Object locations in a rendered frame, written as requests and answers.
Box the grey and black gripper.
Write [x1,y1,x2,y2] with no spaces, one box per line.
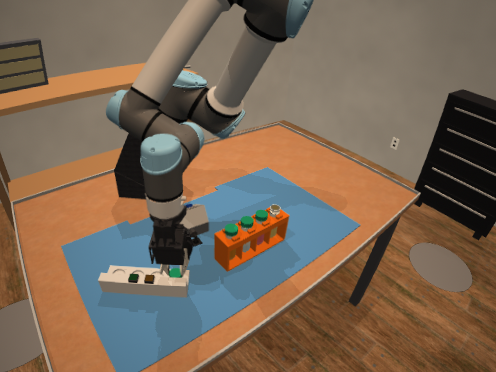
[149,210,193,276]

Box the blue bench mat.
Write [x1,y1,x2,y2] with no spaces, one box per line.
[61,167,360,372]

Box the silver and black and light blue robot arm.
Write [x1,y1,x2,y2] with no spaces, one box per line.
[106,0,313,225]

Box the grey table edge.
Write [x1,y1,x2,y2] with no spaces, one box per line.
[11,122,420,372]

